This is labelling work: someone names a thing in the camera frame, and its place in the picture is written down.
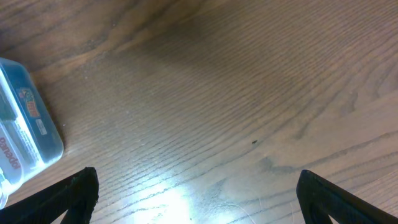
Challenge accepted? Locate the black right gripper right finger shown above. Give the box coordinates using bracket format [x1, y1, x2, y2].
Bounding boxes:
[296, 170, 397, 224]

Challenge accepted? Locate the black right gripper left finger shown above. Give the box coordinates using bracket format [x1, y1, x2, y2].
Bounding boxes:
[1, 167, 99, 224]

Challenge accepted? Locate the white Panadol box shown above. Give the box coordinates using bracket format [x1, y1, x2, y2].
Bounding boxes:
[1, 127, 22, 184]

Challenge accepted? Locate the blue Kool Fever box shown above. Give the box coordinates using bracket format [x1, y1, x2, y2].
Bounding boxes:
[1, 67, 56, 164]

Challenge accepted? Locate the clear plastic container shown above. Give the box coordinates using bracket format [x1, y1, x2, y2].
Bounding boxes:
[1, 58, 64, 208]

